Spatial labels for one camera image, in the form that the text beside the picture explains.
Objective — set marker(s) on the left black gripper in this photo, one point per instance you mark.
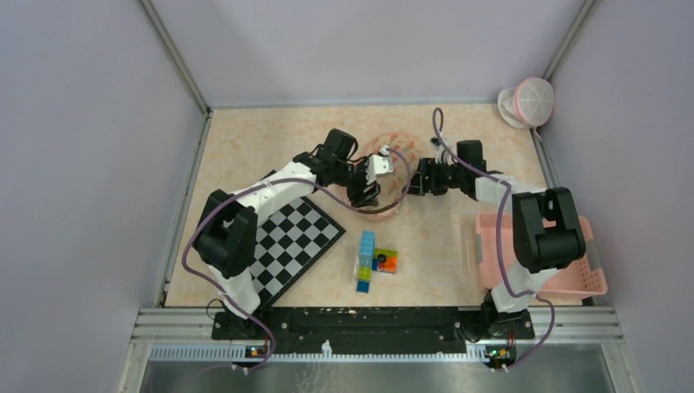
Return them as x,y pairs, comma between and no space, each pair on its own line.
358,197

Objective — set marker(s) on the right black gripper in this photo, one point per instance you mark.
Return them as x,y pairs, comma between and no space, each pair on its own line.
419,185

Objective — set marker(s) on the white pink mesh laundry bag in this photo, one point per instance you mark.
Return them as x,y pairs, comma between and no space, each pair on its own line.
528,105

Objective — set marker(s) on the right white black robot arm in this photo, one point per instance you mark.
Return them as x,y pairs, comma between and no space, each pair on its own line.
546,232

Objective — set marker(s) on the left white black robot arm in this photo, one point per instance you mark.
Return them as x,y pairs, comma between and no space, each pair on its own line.
225,237

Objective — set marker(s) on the colourful toy block stack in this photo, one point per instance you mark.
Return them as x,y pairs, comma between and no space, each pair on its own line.
370,260

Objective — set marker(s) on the black white checkerboard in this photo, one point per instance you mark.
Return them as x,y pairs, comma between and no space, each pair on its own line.
289,243

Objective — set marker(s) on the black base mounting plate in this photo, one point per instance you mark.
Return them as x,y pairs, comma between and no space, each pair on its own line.
372,330

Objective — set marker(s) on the pink plastic basket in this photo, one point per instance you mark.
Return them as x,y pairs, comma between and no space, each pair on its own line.
582,279

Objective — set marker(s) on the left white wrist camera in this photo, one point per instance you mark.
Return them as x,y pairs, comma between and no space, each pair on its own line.
379,164

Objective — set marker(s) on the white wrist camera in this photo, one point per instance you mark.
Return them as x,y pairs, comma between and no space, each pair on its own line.
441,154
379,164

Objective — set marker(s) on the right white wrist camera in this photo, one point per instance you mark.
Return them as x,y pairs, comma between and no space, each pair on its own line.
441,154

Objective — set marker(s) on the aluminium frame rail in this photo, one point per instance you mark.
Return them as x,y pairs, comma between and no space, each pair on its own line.
185,334

